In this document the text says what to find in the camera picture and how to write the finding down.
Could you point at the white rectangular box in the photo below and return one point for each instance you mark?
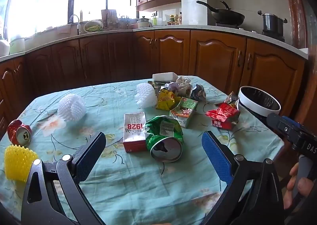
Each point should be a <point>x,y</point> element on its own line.
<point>164,77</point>

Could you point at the white kitchen countertop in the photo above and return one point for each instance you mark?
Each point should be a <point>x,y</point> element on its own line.
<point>193,27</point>

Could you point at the crushed green can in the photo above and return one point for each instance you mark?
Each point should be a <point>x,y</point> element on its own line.
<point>163,138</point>

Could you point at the green bottle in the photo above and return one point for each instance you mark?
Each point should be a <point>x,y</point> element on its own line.
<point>155,20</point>

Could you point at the colander with green vegetables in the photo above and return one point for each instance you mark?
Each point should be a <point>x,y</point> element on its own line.
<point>92,26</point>

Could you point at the green floral tablecloth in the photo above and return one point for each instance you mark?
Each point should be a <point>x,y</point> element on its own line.
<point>111,185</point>

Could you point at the white plastic container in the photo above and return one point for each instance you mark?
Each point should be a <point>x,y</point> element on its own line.
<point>17,45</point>

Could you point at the yellow snack packet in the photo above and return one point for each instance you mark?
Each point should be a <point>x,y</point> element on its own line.
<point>166,98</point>

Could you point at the crumpled white paper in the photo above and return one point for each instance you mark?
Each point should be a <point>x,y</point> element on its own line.
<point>183,84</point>

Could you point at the crushed red can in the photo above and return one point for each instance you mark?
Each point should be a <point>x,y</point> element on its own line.
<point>19,133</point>

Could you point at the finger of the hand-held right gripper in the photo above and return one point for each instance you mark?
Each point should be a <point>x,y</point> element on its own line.
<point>279,123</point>

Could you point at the white rice cooker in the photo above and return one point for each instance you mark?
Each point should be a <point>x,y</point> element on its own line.
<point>143,22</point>

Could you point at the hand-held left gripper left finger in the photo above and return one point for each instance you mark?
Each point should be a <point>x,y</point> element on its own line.
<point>90,157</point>

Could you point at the white foam fruit net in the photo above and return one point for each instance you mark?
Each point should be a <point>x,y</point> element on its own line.
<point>71,107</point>
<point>146,95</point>

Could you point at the steel cooking pot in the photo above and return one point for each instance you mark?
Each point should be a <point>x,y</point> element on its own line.
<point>272,24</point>

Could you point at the flattened green packet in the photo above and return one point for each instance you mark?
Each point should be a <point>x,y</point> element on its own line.
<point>153,84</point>

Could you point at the group of seasoning jars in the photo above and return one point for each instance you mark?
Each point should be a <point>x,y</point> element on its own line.
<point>174,19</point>

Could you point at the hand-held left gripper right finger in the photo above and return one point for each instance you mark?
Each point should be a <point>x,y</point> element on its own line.
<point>215,158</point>

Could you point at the metal faucet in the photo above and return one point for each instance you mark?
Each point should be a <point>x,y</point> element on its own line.
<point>77,23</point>

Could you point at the red snack packet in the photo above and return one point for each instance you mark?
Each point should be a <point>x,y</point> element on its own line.
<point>223,116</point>

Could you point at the crumpled lavender paper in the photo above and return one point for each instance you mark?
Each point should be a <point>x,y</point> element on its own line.
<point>172,86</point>

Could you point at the red and brown snack wrapper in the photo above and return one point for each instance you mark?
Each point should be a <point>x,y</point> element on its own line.
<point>230,98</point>

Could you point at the person's right hand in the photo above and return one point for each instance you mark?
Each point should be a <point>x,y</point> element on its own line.
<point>303,186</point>

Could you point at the white and red carton box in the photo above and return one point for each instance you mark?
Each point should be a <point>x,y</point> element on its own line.
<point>133,131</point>

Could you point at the white bin with black bag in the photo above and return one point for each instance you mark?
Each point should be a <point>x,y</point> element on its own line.
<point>258,102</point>

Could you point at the wooden knife block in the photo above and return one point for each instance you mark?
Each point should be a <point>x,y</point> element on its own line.
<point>109,18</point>

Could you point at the yellow foam fruit net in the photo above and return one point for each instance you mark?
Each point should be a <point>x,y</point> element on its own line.
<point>18,163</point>

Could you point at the green milk carton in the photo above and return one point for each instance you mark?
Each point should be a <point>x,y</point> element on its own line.
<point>184,112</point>

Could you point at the wooden lower kitchen cabinets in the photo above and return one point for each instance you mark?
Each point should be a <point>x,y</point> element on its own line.
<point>173,54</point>

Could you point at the black wok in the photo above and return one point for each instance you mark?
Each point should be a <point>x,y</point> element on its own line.
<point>226,16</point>

